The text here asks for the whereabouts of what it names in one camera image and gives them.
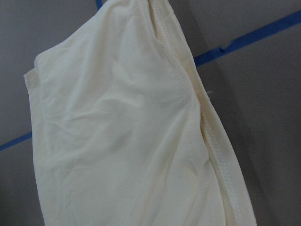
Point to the cream long-sleeve printed shirt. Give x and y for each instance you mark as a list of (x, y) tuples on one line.
[(123, 131)]

